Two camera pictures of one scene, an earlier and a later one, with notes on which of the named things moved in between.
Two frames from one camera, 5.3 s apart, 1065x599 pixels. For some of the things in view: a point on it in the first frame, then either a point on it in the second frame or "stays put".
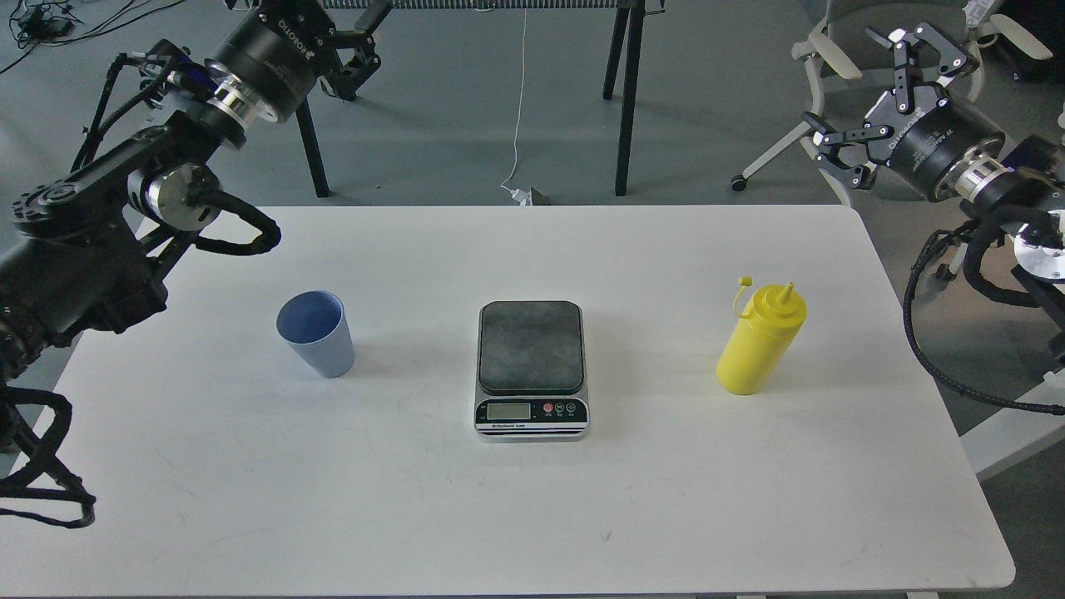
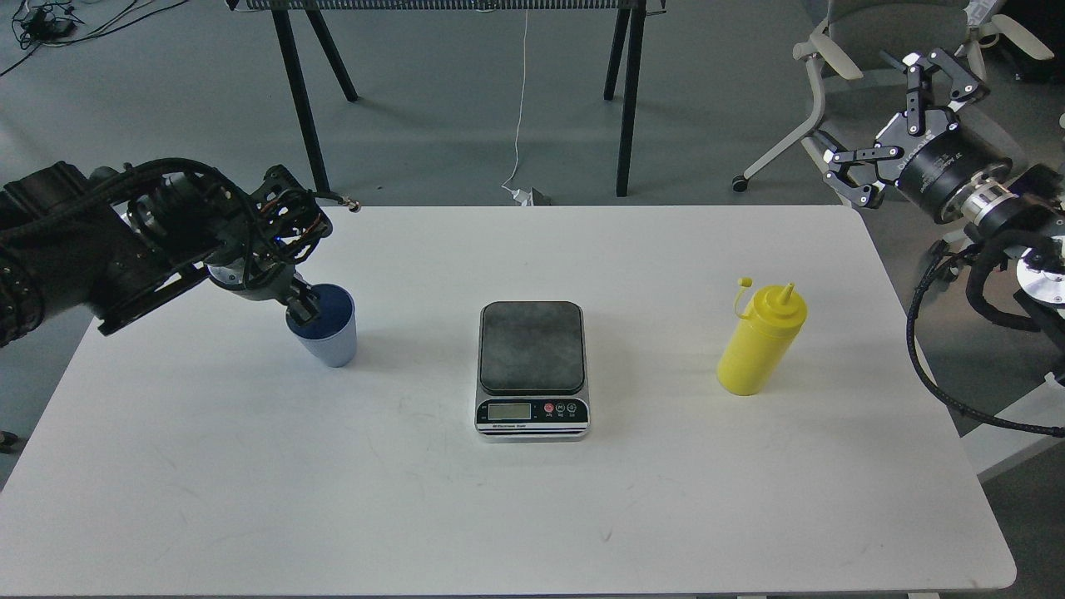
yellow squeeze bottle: x=774 y=319 stays put
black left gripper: x=267 y=58 → x=284 y=225
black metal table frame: x=623 y=44 stays put
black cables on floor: x=48 y=23 stays put
